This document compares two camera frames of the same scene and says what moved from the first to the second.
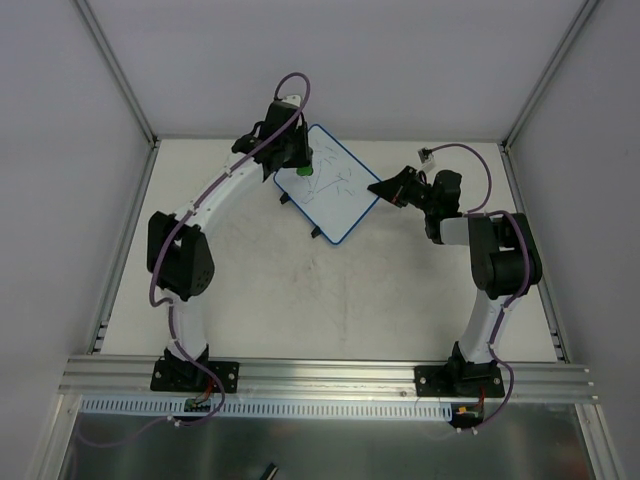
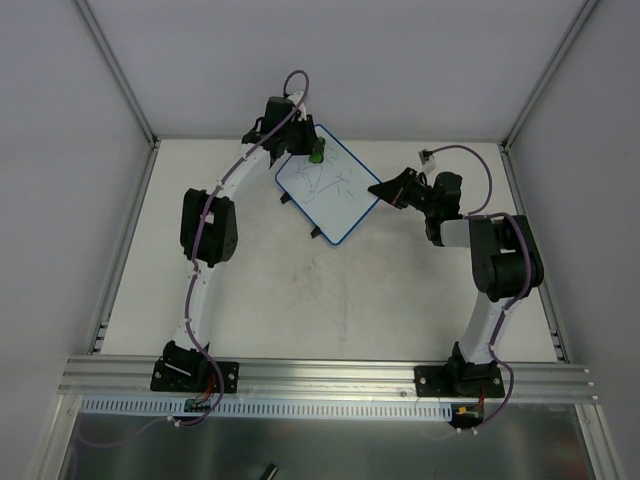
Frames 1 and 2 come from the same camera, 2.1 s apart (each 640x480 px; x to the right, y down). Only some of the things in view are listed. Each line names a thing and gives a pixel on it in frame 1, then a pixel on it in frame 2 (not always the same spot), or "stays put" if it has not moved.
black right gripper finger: [407, 173] stays put
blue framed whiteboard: [336, 192] stays put
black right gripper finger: [391, 188] stays put
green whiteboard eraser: [305, 171] to [318, 155]
